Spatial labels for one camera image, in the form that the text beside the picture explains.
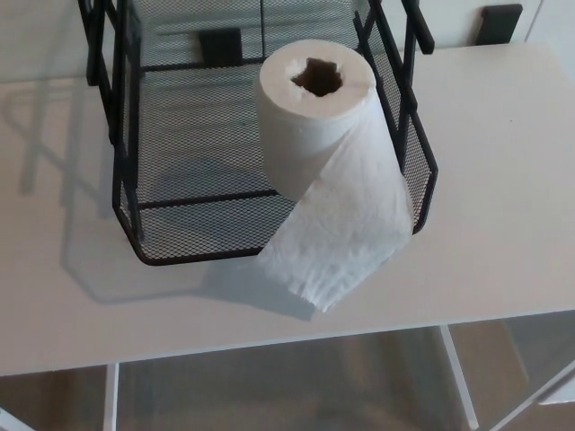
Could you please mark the black mesh file tray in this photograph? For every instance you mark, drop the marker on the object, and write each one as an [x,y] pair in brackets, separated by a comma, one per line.
[197,249]

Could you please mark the white metal frame desk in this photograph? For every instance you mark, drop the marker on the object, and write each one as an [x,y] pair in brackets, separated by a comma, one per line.
[135,323]

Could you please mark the white cabinet row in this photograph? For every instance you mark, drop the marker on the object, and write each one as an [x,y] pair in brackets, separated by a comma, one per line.
[453,22]

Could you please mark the white toilet paper roll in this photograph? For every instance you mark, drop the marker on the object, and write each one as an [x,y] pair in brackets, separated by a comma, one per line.
[314,134]

